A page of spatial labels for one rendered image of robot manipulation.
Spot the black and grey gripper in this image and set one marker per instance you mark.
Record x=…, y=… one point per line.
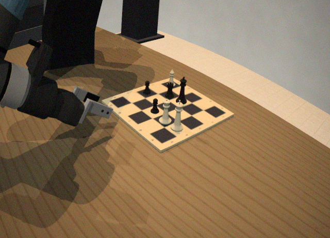
x=32, y=93

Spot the white chess queen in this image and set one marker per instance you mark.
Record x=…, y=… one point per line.
x=165, y=117

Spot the white chess king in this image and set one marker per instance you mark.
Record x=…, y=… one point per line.
x=177, y=126

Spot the tan and black chessboard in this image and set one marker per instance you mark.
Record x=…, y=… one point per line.
x=199, y=113

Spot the black chess king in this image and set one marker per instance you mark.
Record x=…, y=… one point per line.
x=181, y=97

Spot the black rook chess piece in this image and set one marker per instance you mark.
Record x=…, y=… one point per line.
x=169, y=93

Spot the black pawn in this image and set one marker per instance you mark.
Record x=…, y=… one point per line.
x=155, y=110
x=147, y=91

